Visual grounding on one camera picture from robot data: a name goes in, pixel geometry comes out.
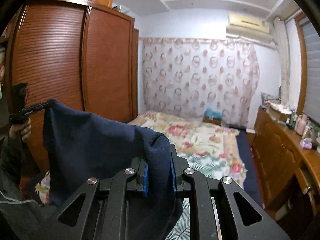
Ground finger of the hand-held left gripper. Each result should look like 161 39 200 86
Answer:
32 99 54 113

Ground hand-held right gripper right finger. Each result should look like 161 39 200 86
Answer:
170 144 290 240

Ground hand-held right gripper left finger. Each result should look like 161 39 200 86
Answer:
44 156 150 240

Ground navy printed t-shirt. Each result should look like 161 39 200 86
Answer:
42 99 184 240

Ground person's left forearm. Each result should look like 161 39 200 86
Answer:
0 130 29 188

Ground person's left hand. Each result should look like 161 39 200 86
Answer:
10 119 32 142

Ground palm leaf blanket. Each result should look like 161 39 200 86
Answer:
35 155 240 240

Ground floral blanket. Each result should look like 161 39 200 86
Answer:
127 111 248 188

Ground cardboard box with blue cloth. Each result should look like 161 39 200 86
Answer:
203 109 222 126

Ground navy bed sheet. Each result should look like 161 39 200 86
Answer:
235 130 263 205

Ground wooden louvred wardrobe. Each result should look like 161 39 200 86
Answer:
5 0 139 178

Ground person's torso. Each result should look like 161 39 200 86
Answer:
0 172 60 240

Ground circle patterned curtain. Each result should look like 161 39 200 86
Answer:
139 37 260 128

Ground wooden sideboard cabinet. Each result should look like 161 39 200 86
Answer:
250 107 320 220

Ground white waste bin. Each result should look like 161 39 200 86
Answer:
275 200 293 220

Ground floral cushion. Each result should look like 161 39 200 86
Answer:
261 92 279 108

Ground open cardboard box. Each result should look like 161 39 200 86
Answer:
269 105 292 120

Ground clear storage box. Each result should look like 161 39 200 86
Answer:
112 4 129 14

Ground small purple container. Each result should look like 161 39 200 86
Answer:
299 138 313 149

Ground pink thermos bottle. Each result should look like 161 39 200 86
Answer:
296 114 308 137

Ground tied beige side curtain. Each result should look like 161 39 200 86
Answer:
272 17 292 100

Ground beige air conditioner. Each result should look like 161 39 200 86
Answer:
226 14 274 44

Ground grey window blind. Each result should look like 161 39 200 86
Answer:
301 21 320 125

